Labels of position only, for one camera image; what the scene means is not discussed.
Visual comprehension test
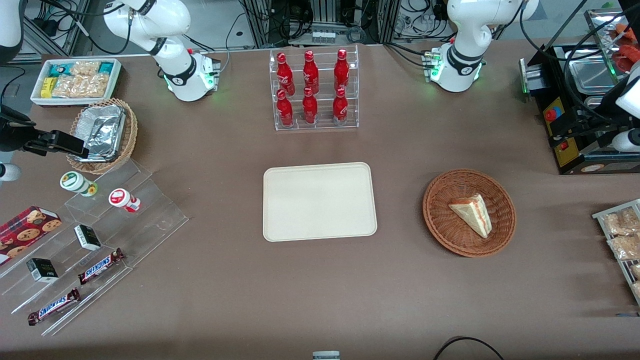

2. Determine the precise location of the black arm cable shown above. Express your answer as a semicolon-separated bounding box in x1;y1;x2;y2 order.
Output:
519;0;640;126

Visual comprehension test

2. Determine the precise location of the red cola bottle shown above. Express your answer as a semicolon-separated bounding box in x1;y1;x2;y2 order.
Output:
334;48;350;92
302;50;320;95
276;89;294;127
332;87;349;126
276;52;296;96
302;87;319;124

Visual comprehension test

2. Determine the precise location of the silver foil container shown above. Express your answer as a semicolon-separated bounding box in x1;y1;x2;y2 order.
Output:
85;117;125;162
75;104;126;128

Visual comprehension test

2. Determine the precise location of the cream rectangular plastic tray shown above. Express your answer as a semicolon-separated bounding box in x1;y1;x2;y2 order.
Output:
263;162;378;243

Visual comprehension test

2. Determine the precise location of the red cookie box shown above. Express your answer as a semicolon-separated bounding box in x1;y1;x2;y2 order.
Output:
0;206;63;266

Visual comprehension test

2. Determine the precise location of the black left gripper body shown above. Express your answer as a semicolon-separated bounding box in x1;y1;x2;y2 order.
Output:
582;100;623;146

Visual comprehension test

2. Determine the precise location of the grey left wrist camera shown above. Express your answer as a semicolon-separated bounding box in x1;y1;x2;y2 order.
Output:
612;129;640;152

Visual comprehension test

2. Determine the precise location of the red lid yogurt cup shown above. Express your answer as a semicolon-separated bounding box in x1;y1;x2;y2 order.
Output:
108;188;142;213

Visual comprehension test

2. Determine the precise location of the white rectangular snack bin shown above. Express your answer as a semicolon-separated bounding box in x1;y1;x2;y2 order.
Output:
30;58;123;108

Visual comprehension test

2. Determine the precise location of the black hot food warmer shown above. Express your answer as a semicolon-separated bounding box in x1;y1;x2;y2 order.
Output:
520;7;640;176

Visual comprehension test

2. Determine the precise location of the triangular white bread sandwich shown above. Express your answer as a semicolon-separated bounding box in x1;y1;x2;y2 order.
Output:
448;193;493;239

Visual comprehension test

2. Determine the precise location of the small black box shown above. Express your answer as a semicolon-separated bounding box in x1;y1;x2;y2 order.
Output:
26;258;59;283
74;224;102;251

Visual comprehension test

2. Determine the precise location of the green lid yogurt cup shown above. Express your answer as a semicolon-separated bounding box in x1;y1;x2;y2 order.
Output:
60;171;98;197

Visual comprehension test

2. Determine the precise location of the snickers chocolate bar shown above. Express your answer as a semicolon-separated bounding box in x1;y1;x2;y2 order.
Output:
27;288;81;326
77;248;126;286

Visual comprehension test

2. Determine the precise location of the tray of packaged pastries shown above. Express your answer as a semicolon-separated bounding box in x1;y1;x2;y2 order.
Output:
592;199;640;306

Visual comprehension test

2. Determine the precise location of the oval tan wicker basket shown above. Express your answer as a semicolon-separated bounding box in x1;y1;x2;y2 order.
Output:
66;97;139;175

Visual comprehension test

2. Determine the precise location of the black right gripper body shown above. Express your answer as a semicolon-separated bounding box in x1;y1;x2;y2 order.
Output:
0;105;51;155

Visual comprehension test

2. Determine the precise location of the black looped cable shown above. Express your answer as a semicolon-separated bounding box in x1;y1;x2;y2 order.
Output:
432;336;506;360

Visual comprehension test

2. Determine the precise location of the round brown wicker basket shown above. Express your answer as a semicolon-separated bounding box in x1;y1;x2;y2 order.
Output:
422;169;517;258

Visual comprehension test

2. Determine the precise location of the clear cracker bag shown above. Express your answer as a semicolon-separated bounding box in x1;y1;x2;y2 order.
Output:
70;61;102;77
52;74;110;98

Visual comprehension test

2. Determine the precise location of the clear acrylic bottle rack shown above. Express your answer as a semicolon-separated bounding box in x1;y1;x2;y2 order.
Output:
269;45;360;132

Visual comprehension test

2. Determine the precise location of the clear acrylic step display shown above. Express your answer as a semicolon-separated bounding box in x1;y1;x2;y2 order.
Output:
0;157;190;337

